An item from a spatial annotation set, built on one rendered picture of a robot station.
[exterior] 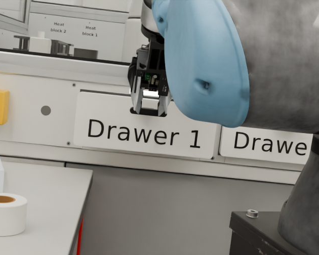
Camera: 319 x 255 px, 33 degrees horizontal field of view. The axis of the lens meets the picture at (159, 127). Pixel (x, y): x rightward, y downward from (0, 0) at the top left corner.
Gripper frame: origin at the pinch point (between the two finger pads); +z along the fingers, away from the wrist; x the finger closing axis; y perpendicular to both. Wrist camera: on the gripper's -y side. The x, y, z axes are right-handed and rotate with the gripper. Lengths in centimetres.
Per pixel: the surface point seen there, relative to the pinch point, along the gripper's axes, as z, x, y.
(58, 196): 3.9, -14.5, 21.6
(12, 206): -12.1, -18.0, 37.6
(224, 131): 9.0, 17.3, -5.1
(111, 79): 2.9, -8.3, -11.3
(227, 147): 11.9, 18.3, -3.1
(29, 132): 14.0, -24.7, -3.8
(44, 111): 9.9, -21.9, -6.6
